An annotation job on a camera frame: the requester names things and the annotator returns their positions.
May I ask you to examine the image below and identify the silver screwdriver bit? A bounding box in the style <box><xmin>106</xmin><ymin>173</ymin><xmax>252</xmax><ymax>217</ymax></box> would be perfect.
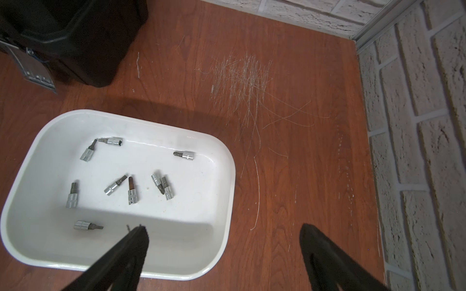
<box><xmin>151</xmin><ymin>172</ymin><xmax>165</xmax><ymax>195</ymax></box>
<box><xmin>80</xmin><ymin>139</ymin><xmax>97</xmax><ymax>162</ymax></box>
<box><xmin>98</xmin><ymin>137</ymin><xmax>123</xmax><ymax>146</ymax></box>
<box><xmin>66</xmin><ymin>182</ymin><xmax>79</xmax><ymax>209</ymax></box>
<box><xmin>128</xmin><ymin>177</ymin><xmax>138</xmax><ymax>205</ymax></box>
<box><xmin>161</xmin><ymin>176</ymin><xmax>174</xmax><ymax>200</ymax></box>
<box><xmin>104</xmin><ymin>175</ymin><xmax>127</xmax><ymax>196</ymax></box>
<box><xmin>173</xmin><ymin>151</ymin><xmax>195</xmax><ymax>160</ymax></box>
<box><xmin>74</xmin><ymin>220</ymin><xmax>104</xmax><ymax>230</ymax></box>

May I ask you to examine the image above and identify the black plastic toolbox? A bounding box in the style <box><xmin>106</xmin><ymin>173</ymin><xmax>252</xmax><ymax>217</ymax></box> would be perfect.
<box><xmin>1</xmin><ymin>1</ymin><xmax>149</xmax><ymax>92</ymax></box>

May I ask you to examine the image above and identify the right aluminium corner post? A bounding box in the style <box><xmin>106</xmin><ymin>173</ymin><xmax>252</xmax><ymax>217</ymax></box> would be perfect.
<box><xmin>351</xmin><ymin>0</ymin><xmax>420</xmax><ymax>55</ymax></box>

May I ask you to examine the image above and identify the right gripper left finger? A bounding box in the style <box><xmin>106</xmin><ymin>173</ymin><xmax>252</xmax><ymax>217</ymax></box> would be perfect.
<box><xmin>64</xmin><ymin>226</ymin><xmax>149</xmax><ymax>291</ymax></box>

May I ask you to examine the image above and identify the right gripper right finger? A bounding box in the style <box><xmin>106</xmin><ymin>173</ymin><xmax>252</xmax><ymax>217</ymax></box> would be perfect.
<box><xmin>299</xmin><ymin>224</ymin><xmax>388</xmax><ymax>291</ymax></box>

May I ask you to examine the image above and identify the white plastic storage box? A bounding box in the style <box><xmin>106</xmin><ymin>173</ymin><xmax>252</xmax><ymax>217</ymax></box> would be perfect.
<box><xmin>1</xmin><ymin>110</ymin><xmax>235</xmax><ymax>280</ymax></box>

